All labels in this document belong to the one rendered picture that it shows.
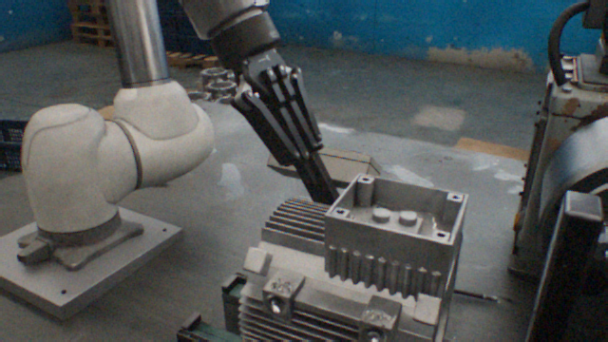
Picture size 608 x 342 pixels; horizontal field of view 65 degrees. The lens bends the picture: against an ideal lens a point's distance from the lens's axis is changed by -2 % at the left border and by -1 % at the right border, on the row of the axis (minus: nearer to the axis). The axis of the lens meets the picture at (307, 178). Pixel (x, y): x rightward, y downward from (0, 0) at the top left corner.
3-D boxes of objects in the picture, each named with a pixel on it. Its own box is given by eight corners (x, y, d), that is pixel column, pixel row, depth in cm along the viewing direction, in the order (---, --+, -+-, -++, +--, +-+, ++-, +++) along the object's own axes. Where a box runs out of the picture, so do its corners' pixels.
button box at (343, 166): (374, 196, 78) (382, 165, 79) (364, 186, 72) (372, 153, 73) (282, 176, 85) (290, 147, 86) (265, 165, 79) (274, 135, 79)
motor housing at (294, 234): (447, 329, 63) (469, 203, 55) (413, 453, 48) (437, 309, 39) (310, 288, 71) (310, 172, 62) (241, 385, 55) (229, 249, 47)
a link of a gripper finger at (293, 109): (251, 78, 57) (256, 75, 58) (294, 161, 59) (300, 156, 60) (275, 65, 55) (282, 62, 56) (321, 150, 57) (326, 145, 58)
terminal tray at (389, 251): (459, 250, 53) (469, 193, 50) (441, 311, 44) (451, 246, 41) (356, 225, 57) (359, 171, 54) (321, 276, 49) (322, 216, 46)
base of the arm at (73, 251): (-5, 255, 93) (-12, 230, 90) (91, 209, 110) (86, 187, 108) (54, 284, 85) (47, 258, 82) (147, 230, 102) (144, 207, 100)
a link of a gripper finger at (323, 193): (314, 152, 57) (312, 155, 56) (340, 203, 58) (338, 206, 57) (294, 160, 58) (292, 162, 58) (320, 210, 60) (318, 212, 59)
